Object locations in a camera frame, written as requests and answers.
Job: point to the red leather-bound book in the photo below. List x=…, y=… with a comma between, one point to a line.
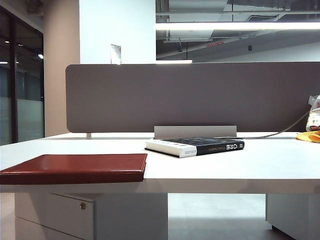
x=75, y=165

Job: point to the black hardcover book white pages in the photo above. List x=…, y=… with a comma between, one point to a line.
x=212, y=147

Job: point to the grey fabric desk partition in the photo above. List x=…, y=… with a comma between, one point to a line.
x=175, y=100

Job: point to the short ceiling light strip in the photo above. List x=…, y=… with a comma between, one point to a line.
x=175, y=61

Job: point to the red ceiling sign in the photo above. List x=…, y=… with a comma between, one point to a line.
x=214, y=44

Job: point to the long ceiling light strip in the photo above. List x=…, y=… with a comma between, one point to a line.
x=225, y=26

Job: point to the round metal drawer lock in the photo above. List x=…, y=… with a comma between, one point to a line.
x=82, y=206

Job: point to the dark framed glass partition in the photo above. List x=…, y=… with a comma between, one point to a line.
x=27, y=112

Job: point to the white drawer cabinet with lock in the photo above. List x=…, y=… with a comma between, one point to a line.
x=62, y=220

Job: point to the yellow cloth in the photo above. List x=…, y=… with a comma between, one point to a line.
x=310, y=137

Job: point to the white plastic snack bag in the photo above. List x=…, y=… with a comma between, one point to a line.
x=315, y=120

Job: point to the plain white cabinet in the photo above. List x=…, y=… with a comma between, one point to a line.
x=295, y=212

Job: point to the silver partition support bracket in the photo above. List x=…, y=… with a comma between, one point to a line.
x=88, y=135

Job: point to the metal wall plate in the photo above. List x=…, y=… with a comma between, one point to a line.
x=115, y=53

